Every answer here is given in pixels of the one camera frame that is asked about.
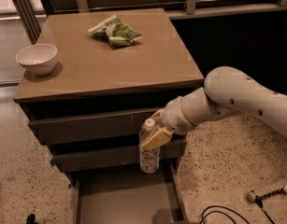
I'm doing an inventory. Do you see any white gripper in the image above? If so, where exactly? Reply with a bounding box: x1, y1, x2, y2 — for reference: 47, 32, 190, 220
139, 96, 195, 151

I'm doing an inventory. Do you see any clear plastic water bottle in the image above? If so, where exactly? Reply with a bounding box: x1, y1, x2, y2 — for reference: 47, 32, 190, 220
139, 118, 160, 174

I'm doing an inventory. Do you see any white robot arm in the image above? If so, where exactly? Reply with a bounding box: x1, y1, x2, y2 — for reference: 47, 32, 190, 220
140, 66, 287, 151

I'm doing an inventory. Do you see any top drawer front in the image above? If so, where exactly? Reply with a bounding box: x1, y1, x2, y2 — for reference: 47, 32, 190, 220
27, 102, 159, 145

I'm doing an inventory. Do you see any brown drawer cabinet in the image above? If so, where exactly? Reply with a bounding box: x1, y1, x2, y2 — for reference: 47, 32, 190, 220
14, 8, 204, 213

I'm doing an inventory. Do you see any open bottom drawer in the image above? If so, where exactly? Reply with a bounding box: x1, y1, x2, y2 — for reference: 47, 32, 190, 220
75, 161, 189, 224

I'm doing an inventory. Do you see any middle drawer front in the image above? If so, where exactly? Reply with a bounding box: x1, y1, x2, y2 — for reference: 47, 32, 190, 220
52, 138, 186, 173

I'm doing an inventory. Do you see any green chip bag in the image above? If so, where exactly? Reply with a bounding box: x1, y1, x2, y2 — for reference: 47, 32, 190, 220
88, 15, 143, 49

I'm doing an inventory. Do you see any white power strip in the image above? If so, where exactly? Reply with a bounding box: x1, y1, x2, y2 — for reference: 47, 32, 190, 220
246, 178, 287, 203

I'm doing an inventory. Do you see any white ceramic bowl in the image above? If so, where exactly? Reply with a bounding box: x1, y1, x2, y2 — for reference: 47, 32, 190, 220
15, 44, 58, 76

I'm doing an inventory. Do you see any black object bottom left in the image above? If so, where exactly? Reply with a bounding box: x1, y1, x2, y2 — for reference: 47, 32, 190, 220
26, 214, 36, 224

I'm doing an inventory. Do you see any black cable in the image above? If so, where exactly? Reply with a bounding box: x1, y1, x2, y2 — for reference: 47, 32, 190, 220
198, 199, 277, 224

